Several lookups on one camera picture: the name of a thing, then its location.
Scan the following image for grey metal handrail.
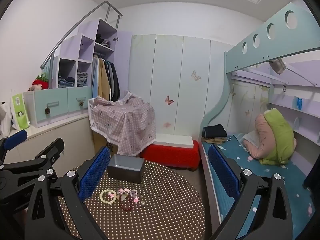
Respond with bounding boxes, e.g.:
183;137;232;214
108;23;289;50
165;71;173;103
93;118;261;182
41;1;123;69

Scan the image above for dark hanging jackets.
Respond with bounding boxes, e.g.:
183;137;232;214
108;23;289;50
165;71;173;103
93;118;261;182
106;60;121;102

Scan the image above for red ottoman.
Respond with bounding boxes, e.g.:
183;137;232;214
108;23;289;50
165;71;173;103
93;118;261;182
139;140;200;172

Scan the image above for folded tan garment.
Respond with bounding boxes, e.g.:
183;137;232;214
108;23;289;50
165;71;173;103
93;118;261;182
202;136;228;145

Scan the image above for folded blue jeans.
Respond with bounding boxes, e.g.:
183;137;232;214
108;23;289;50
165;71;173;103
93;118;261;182
58;76;75;88

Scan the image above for tan hanging coat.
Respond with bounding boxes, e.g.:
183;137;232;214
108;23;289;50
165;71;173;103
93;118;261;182
98;59;110;102

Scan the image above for purple stair shelf unit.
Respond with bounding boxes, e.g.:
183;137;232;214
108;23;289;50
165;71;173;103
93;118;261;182
51;19;132;98

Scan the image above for white board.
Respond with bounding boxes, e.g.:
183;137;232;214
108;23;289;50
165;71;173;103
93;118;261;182
152;133;194;148

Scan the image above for light blue hanging shirt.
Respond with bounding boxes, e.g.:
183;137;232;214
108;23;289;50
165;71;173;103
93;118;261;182
91;56;100;99

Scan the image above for white plastic bag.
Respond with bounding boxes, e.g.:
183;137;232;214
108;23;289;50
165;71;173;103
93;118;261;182
0;102;12;135

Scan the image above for purple wall shelf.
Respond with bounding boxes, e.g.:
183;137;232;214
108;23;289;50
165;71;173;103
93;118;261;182
269;85;320;140

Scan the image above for green and white bag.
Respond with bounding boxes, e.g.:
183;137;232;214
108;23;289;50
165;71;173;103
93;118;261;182
10;93;30;130

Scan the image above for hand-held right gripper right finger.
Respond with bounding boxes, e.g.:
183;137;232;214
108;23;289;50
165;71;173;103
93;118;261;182
205;144;293;240

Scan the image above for dark folded clothes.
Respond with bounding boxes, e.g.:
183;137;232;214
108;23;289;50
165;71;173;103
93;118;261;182
95;34;111;48

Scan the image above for grey metal box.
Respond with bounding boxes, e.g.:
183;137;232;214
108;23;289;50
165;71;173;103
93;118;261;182
107;154;145;183

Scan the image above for dark cloth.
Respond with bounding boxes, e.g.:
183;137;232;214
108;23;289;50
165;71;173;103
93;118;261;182
302;152;320;190

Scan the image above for cream cabinet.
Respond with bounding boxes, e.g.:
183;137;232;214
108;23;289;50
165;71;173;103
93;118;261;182
5;112;94;180

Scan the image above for teal drawer unit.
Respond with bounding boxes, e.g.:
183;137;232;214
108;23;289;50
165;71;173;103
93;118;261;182
24;86;92;128

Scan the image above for teal bunk bed frame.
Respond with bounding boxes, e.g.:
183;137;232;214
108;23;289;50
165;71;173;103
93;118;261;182
200;2;320;240

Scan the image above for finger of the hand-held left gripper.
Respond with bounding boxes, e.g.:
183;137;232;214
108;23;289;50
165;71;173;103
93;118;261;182
0;129;28;167
0;138;65;180

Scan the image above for white wardrobe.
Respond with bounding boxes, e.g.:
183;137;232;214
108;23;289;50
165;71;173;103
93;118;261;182
129;34;234;137

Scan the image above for folded black garment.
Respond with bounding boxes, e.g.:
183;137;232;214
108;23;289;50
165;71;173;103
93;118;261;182
202;124;227;138

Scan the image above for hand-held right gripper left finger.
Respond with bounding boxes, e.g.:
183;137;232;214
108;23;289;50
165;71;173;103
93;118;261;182
24;146;112;240

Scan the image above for white bead bracelet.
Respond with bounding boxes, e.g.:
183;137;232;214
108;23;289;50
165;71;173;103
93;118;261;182
99;189;117;204

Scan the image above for strawberry plush toy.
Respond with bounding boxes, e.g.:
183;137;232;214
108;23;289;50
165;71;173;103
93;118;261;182
32;73;49;90

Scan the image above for pink checked cloth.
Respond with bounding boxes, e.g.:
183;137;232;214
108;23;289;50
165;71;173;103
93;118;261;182
88;91;157;157

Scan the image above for grey hanging pouch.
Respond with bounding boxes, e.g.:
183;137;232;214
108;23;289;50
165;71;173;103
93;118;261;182
269;58;286;75

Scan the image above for blue patterned bed sheet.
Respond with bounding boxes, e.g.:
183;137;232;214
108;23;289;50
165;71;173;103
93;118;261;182
201;134;315;240

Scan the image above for pink and green quilt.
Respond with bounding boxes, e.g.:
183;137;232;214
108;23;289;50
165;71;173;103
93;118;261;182
244;108;297;165

